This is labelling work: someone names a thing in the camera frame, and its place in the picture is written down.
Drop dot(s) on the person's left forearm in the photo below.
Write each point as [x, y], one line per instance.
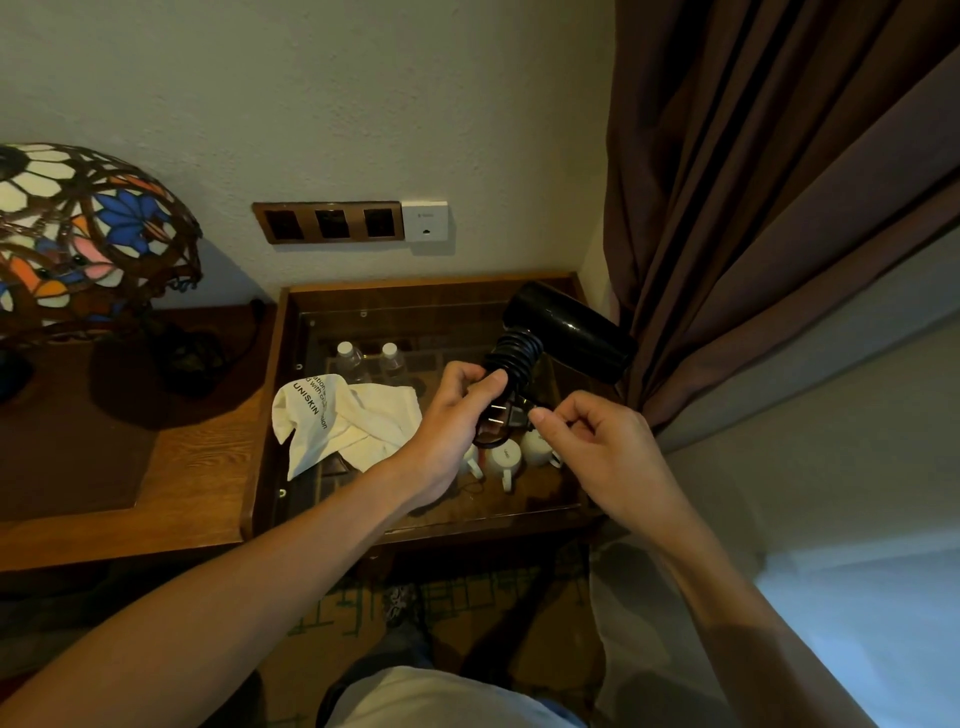
[202, 592]

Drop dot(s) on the person's right hand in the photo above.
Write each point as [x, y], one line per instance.
[615, 465]

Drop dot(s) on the person's dark jeans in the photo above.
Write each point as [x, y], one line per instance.
[401, 649]

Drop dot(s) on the wooden glass-top cabinet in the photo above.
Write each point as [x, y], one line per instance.
[405, 289]

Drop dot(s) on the person's patterned shoe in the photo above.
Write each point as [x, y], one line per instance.
[403, 604]

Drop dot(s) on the black hair dryer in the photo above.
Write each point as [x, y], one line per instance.
[577, 330]

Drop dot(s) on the stained glass table lamp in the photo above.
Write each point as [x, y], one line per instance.
[82, 232]

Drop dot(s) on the bronze triple wall socket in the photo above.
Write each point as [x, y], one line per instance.
[304, 236]

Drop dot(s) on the white drawstring cloth bag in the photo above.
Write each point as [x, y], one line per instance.
[360, 427]

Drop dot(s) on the white mug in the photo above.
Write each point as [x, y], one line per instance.
[504, 457]
[472, 461]
[536, 448]

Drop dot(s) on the white wall socket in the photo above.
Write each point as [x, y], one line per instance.
[425, 222]

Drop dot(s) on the brown curtain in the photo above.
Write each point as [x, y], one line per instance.
[750, 187]

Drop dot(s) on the person's left hand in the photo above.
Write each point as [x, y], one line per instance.
[442, 435]

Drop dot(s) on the clear water bottle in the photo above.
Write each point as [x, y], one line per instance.
[349, 360]
[391, 361]

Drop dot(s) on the wooden desk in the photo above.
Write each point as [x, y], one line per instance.
[202, 465]

